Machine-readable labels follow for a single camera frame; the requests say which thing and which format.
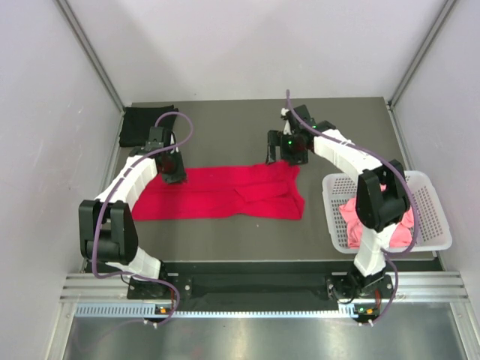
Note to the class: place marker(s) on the folded black t shirt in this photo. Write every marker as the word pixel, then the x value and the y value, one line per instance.
pixel 137 122

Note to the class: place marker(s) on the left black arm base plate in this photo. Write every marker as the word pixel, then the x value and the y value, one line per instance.
pixel 147 290

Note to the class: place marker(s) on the red polo t shirt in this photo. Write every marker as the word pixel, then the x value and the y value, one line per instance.
pixel 260 190

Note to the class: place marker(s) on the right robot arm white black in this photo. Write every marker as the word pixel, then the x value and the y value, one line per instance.
pixel 381 190

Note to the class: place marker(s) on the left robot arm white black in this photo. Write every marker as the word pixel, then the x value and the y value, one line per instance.
pixel 107 232

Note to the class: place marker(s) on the right aluminium corner post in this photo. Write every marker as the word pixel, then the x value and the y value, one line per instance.
pixel 446 9

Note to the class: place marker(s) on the aluminium corner post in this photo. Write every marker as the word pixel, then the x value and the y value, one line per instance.
pixel 446 9
pixel 82 38

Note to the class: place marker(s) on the white perforated plastic basket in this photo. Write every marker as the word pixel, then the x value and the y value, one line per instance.
pixel 434 233

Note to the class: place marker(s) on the pink crumpled t shirt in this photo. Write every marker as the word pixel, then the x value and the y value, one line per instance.
pixel 401 237

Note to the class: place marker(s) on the left aluminium corner post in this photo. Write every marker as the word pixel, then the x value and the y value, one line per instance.
pixel 82 38

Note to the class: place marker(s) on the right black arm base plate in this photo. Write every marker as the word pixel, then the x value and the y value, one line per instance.
pixel 337 288

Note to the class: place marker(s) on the slotted grey cable duct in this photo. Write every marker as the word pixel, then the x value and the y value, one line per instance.
pixel 154 311

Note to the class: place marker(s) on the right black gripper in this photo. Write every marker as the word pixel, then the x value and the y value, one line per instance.
pixel 278 139

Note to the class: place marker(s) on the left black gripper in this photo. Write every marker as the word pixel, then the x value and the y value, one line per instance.
pixel 179 176

